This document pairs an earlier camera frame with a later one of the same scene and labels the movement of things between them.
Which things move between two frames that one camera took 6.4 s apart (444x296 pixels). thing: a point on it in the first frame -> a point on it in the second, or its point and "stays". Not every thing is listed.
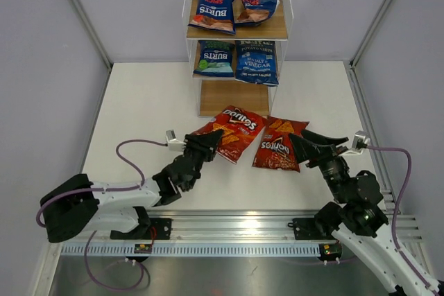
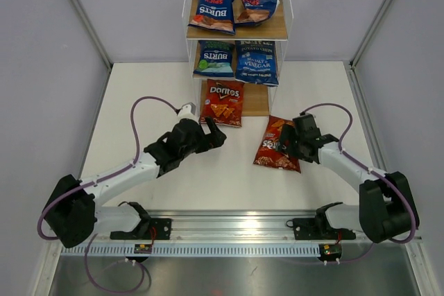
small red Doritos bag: (275, 150) stays
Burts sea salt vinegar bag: (215, 58) stays
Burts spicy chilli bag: (260, 2) stays
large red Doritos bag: (241, 128) -> (223, 102)
